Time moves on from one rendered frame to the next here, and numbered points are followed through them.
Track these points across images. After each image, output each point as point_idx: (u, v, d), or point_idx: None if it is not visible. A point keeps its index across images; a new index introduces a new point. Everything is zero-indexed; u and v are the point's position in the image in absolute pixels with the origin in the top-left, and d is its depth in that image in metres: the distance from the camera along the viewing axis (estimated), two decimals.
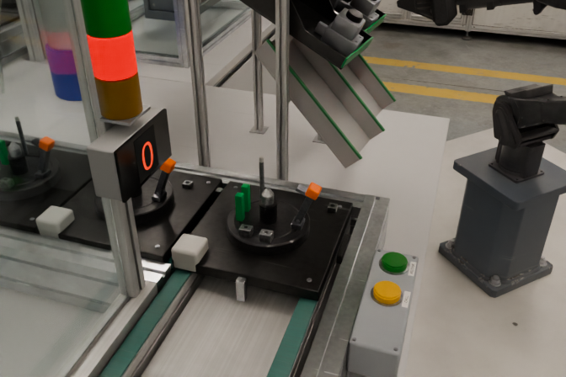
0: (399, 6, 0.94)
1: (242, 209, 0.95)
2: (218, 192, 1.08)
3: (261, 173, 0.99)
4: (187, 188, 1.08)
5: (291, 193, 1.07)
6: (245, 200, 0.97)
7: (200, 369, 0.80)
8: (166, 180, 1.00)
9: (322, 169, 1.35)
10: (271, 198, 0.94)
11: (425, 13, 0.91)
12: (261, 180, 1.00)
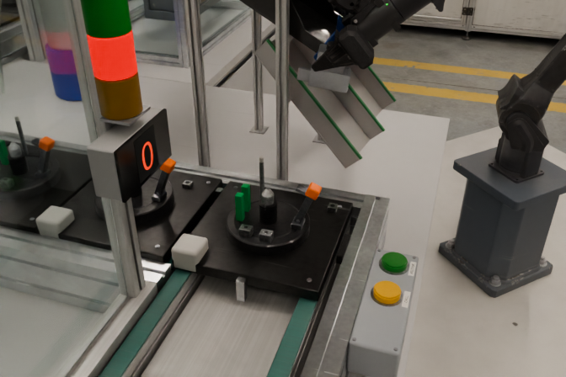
0: (316, 70, 0.91)
1: (242, 209, 0.95)
2: (218, 192, 1.08)
3: (261, 173, 0.99)
4: (187, 188, 1.08)
5: (291, 193, 1.07)
6: (245, 200, 0.97)
7: (200, 369, 0.80)
8: (166, 180, 1.00)
9: (322, 169, 1.35)
10: (271, 198, 0.94)
11: (344, 62, 0.89)
12: (261, 180, 1.00)
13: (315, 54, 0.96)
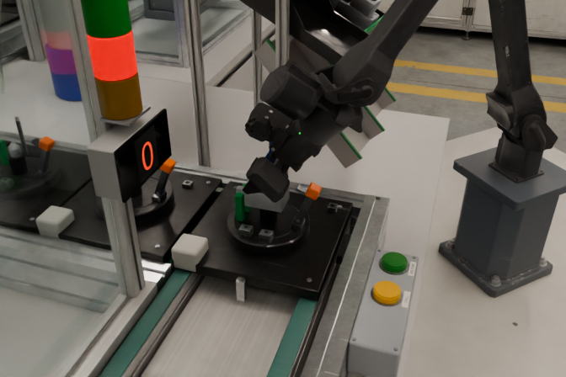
0: (247, 193, 0.92)
1: (242, 209, 0.95)
2: (218, 192, 1.08)
3: None
4: (187, 188, 1.08)
5: (291, 193, 1.07)
6: None
7: (200, 369, 0.80)
8: (166, 180, 1.00)
9: (322, 169, 1.35)
10: None
11: None
12: None
13: None
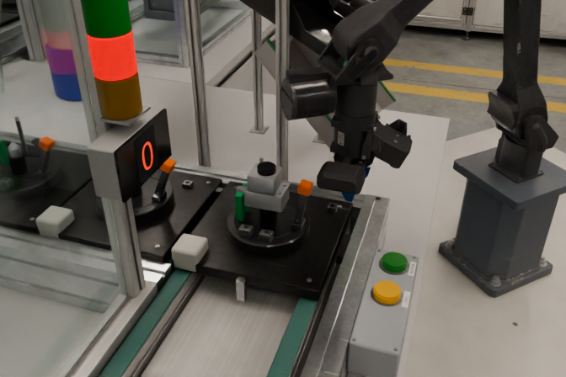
0: (347, 195, 0.90)
1: (242, 209, 0.95)
2: (218, 192, 1.08)
3: None
4: (187, 188, 1.08)
5: (291, 193, 1.07)
6: None
7: (200, 369, 0.80)
8: (166, 180, 1.00)
9: None
10: None
11: None
12: None
13: (353, 199, 0.89)
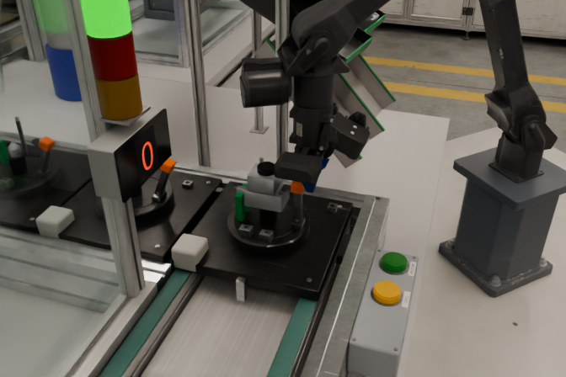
0: (308, 187, 0.92)
1: (242, 209, 0.95)
2: (218, 192, 1.08)
3: None
4: (187, 188, 1.08)
5: (291, 193, 1.07)
6: None
7: (200, 369, 0.80)
8: (166, 180, 1.00)
9: (322, 169, 1.35)
10: None
11: None
12: None
13: (313, 189, 0.91)
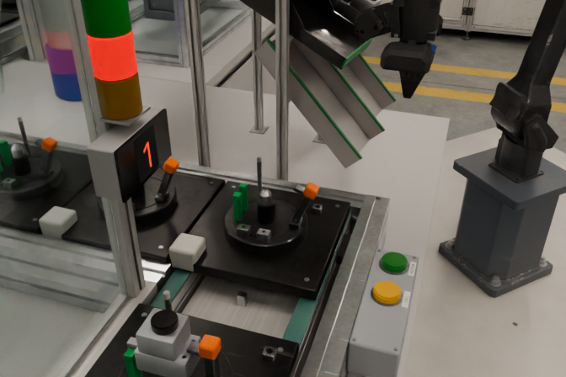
0: (409, 96, 0.83)
1: (136, 370, 0.68)
2: None
3: None
4: (317, 212, 1.01)
5: (216, 326, 0.79)
6: None
7: None
8: (307, 206, 0.93)
9: (322, 169, 1.35)
10: None
11: None
12: None
13: (403, 92, 0.84)
